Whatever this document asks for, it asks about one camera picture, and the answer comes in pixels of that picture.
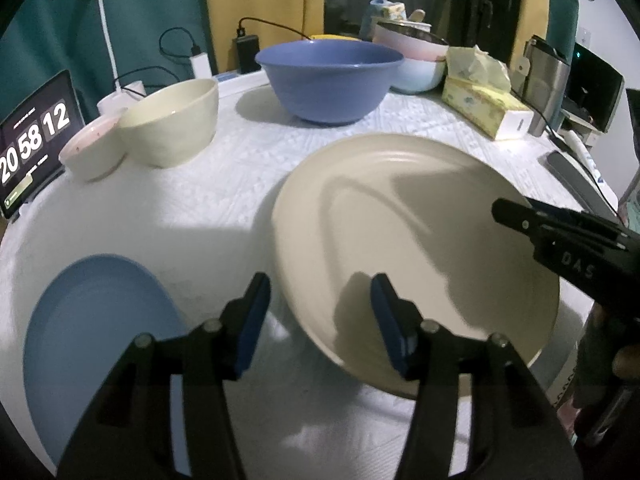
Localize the blue yellow packet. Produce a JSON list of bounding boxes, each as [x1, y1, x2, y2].
[[370, 0, 407, 36]]

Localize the yellow tissue box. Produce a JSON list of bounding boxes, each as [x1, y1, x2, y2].
[[441, 45, 535, 141]]

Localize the cream plate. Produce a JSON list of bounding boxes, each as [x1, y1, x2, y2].
[[271, 133, 561, 401]]

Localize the white tube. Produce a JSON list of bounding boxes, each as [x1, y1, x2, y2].
[[564, 130, 608, 183]]

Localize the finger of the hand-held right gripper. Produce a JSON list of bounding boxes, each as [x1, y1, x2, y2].
[[525, 196, 632, 235], [492, 198, 547, 237]]

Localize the pale blue bowl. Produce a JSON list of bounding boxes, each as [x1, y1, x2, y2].
[[389, 57, 447, 95]]

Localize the cream bowl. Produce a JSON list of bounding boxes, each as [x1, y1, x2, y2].
[[117, 78, 220, 168]]

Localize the black window frame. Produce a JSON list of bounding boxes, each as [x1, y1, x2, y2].
[[440, 0, 526, 61]]

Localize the pink speckled bowl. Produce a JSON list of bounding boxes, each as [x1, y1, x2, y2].
[[58, 114, 128, 183]]

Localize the tablet with clock display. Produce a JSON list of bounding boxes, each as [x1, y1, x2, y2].
[[0, 70, 86, 221]]

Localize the black handled scissors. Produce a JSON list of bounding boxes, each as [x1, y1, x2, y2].
[[547, 150, 618, 221]]

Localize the large blue bowl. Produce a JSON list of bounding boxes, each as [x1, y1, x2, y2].
[[255, 40, 405, 127]]

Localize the teal curtain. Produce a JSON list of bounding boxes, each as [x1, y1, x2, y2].
[[0, 0, 217, 111], [546, 0, 581, 56]]

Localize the black charger cable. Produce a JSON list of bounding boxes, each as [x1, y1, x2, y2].
[[238, 16, 312, 42]]

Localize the black lamp cable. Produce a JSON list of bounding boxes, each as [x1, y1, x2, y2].
[[112, 26, 202, 97]]

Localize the black charger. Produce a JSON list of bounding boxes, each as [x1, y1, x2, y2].
[[235, 35, 262, 73]]

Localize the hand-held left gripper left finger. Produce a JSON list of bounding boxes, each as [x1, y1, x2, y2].
[[57, 272, 272, 480]]

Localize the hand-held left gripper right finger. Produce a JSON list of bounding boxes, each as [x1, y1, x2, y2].
[[370, 273, 583, 480]]

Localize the plain pink bowl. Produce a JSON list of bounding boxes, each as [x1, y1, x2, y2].
[[372, 24, 450, 62]]

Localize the white charger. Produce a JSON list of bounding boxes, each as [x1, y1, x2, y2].
[[190, 46, 211, 78]]

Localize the black monitor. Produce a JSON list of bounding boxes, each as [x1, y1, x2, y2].
[[560, 42, 626, 133]]

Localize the white textured tablecloth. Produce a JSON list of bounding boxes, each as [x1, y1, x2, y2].
[[0, 72, 626, 480]]

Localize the person's right hand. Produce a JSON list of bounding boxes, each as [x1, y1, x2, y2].
[[612, 346, 640, 382]]

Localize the white power strip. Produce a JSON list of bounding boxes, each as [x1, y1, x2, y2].
[[212, 71, 271, 96]]

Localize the steel tumbler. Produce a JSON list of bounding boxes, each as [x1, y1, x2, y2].
[[520, 35, 572, 137]]

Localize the light blue plate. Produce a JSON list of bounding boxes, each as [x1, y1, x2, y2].
[[22, 254, 193, 476]]

